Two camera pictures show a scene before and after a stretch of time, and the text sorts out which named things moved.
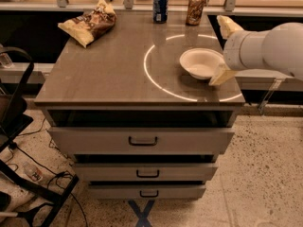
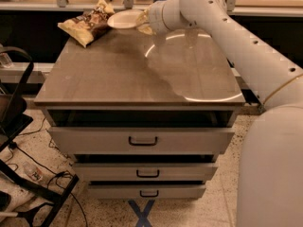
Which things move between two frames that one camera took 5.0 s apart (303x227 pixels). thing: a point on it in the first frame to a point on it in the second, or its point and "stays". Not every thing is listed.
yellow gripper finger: x=227 y=26 to x=144 y=17
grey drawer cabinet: x=136 y=126 stays
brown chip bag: x=88 y=26 stays
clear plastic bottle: x=32 y=172 stays
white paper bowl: x=203 y=63 to x=124 y=19
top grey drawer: x=141 y=141 stays
